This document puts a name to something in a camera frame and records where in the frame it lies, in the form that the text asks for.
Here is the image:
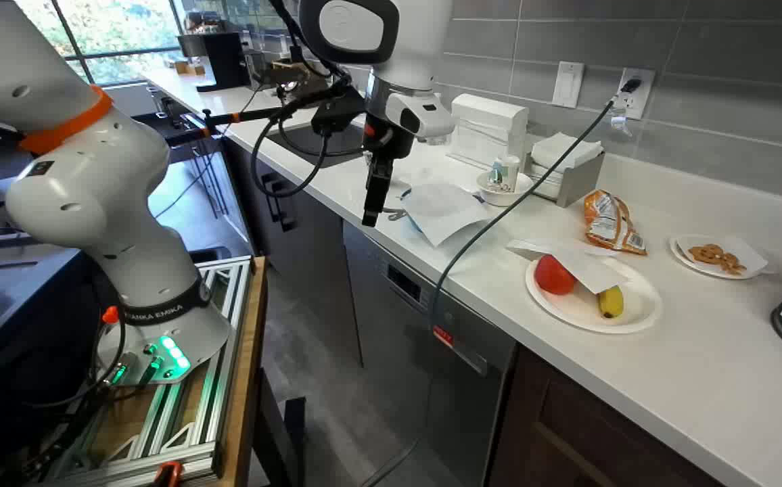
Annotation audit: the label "white napkin on plate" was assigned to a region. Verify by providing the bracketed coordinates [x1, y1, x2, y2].
[507, 236, 633, 296]

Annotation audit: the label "aluminium and wood robot cart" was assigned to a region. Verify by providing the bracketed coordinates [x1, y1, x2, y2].
[42, 253, 270, 487]

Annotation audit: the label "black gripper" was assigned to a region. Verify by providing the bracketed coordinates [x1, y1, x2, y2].
[361, 115, 415, 230]

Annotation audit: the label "grey sink cabinet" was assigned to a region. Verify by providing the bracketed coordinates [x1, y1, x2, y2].
[226, 140, 364, 364]

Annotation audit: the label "white plate with pretzels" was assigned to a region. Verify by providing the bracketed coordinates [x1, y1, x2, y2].
[667, 233, 771, 284]

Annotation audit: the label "black countertop appliance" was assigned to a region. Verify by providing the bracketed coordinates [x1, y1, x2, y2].
[178, 29, 255, 95]

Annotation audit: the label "yellow fruit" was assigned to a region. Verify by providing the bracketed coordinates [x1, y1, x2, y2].
[595, 284, 627, 322]

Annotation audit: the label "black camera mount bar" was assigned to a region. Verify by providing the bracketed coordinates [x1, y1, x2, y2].
[198, 80, 357, 129]

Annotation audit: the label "small green printed cup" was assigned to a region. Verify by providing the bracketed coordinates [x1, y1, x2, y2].
[487, 153, 525, 195]

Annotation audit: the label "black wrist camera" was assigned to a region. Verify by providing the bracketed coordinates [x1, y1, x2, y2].
[309, 83, 369, 137]

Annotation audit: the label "window with dark frame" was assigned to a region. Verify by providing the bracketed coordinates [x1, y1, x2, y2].
[13, 0, 303, 88]

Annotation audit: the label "steel sink basin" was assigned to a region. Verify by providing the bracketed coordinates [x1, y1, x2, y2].
[266, 118, 372, 169]

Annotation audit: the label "brown pretzels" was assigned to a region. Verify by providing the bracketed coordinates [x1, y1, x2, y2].
[684, 240, 749, 276]

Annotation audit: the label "white wall outlet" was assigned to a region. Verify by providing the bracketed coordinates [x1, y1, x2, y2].
[611, 65, 661, 122]

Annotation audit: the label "large white plate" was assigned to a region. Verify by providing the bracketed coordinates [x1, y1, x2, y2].
[522, 253, 667, 337]

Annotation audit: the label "stack of white paper towels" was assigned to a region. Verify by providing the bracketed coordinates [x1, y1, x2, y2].
[446, 91, 533, 169]

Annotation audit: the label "white switch plate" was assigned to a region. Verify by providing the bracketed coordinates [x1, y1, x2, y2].
[550, 58, 587, 111]

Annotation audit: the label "white paper napkin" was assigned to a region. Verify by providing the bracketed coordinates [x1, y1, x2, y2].
[399, 179, 493, 248]

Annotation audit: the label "grey napkin dispenser box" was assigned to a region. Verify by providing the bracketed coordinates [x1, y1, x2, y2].
[527, 129, 608, 208]

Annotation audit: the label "small white bowl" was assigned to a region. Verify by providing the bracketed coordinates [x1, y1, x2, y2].
[477, 167, 539, 202]

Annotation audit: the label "dark wooden cabinet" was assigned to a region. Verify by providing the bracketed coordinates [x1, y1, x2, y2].
[485, 342, 727, 487]

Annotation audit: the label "red apple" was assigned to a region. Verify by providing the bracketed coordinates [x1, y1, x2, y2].
[533, 250, 583, 296]

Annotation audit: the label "stainless steel dishwasher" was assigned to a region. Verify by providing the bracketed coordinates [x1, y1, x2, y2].
[342, 219, 520, 487]

